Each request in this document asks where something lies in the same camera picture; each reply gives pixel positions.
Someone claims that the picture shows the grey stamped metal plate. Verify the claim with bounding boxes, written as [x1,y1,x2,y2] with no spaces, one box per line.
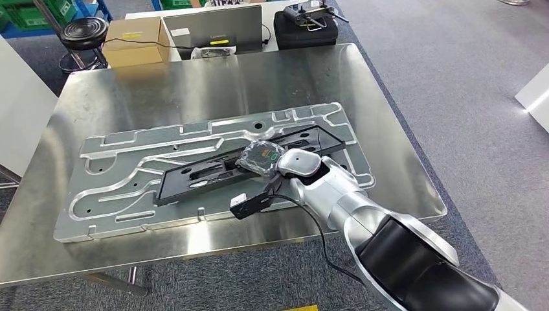
[53,102,377,244]

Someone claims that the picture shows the black remote controller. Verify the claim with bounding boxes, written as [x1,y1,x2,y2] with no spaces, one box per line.
[283,0,349,32]

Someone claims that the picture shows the black plastic frame part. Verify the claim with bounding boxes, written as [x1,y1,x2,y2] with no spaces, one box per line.
[153,125,348,208]

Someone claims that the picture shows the green plastic crate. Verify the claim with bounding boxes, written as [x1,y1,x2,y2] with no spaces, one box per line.
[159,0,207,10]
[0,0,78,31]

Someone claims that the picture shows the thin black cable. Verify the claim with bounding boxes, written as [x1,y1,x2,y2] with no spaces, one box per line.
[102,23,272,50]

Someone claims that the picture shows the steel frame table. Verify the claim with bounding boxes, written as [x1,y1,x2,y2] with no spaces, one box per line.
[0,165,22,190]

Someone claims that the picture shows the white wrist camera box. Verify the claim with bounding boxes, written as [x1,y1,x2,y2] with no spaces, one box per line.
[229,192,275,220]

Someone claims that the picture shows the black bag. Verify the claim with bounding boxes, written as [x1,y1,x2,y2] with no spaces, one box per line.
[273,9,340,51]

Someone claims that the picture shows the white plastic bag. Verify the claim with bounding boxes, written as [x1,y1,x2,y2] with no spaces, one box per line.
[190,45,238,60]

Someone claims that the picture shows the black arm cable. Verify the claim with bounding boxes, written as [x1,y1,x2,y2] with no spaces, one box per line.
[267,194,365,286]

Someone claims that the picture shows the stainless steel workbench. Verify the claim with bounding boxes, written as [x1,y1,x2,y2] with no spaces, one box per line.
[0,43,448,297]

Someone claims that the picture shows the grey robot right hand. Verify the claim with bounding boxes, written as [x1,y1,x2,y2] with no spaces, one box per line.
[234,140,286,178]

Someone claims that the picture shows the brown cardboard box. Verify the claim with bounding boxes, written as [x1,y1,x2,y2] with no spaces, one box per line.
[102,17,170,69]

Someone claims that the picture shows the black round stool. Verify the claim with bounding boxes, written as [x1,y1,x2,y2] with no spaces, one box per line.
[58,16,109,74]

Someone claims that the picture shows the white display plinth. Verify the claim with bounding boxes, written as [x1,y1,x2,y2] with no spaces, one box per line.
[514,63,549,134]

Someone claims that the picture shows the white panel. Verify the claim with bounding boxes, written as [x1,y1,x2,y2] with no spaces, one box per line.
[0,36,59,179]

